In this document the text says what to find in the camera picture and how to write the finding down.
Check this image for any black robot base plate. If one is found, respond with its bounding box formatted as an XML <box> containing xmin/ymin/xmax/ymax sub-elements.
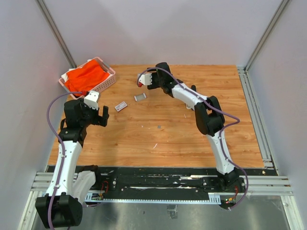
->
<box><xmin>45</xmin><ymin>165</ymin><xmax>257</xmax><ymax>200</ymax></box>

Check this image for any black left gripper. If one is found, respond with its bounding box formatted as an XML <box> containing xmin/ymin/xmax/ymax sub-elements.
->
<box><xmin>79</xmin><ymin>98</ymin><xmax>109</xmax><ymax>127</ymax></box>

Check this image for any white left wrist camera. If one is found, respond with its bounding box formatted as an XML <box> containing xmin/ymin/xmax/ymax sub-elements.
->
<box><xmin>84</xmin><ymin>91</ymin><xmax>100</xmax><ymax>110</ymax></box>

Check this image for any grey slotted cable duct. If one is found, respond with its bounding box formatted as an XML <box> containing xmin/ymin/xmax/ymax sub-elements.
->
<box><xmin>84</xmin><ymin>192</ymin><xmax>222</xmax><ymax>205</ymax></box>

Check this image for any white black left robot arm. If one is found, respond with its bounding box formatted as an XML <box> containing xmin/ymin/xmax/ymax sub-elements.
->
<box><xmin>35</xmin><ymin>99</ymin><xmax>109</xmax><ymax>230</ymax></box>

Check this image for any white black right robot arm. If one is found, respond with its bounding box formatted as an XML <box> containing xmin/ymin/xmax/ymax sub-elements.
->
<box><xmin>137</xmin><ymin>62</ymin><xmax>248</xmax><ymax>192</ymax></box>

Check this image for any aluminium frame post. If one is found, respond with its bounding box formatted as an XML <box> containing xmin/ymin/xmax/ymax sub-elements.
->
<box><xmin>35</xmin><ymin>0</ymin><xmax>77</xmax><ymax>68</ymax></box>
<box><xmin>244</xmin><ymin>0</ymin><xmax>292</xmax><ymax>72</ymax></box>

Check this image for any left aluminium frame post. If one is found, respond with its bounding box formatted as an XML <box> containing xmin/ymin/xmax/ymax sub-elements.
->
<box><xmin>35</xmin><ymin>0</ymin><xmax>77</xmax><ymax>68</ymax></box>

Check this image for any orange cloth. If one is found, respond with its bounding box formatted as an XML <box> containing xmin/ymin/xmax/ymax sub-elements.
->
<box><xmin>64</xmin><ymin>59</ymin><xmax>110</xmax><ymax>92</ymax></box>

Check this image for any grey white stapler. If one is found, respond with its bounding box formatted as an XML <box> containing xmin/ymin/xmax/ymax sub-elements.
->
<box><xmin>186</xmin><ymin>104</ymin><xmax>194</xmax><ymax>111</ymax></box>

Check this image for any right aluminium frame post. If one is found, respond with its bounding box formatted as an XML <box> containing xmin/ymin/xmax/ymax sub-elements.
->
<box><xmin>244</xmin><ymin>0</ymin><xmax>292</xmax><ymax>72</ymax></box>

